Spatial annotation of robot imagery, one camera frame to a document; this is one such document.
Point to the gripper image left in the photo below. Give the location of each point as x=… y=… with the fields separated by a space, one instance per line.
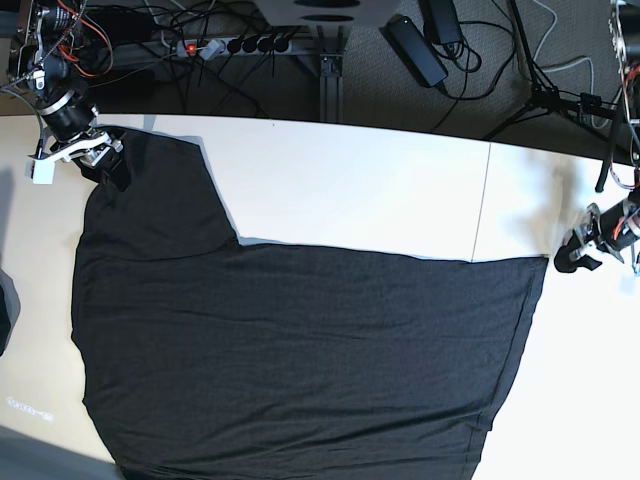
x=98 y=153

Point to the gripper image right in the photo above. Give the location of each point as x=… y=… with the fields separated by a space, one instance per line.
x=594 y=231

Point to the black T-shirt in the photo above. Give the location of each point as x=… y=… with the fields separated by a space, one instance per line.
x=207 y=359

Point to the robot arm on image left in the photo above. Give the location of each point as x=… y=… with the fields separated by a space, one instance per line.
x=44 y=71

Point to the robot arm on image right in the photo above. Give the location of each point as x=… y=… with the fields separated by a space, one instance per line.
x=616 y=229

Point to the grey power strip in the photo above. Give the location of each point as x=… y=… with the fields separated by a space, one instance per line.
x=254 y=45

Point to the black tripod stand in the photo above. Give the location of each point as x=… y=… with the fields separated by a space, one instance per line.
x=548 y=99

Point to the dark object at left edge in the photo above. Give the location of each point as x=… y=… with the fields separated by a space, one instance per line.
x=10 y=310

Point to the black power adapter brick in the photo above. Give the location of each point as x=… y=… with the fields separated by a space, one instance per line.
x=415 y=53

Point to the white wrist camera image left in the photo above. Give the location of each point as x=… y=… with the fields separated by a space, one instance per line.
x=42 y=170

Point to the aluminium frame post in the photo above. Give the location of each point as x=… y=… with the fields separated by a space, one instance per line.
x=330 y=42

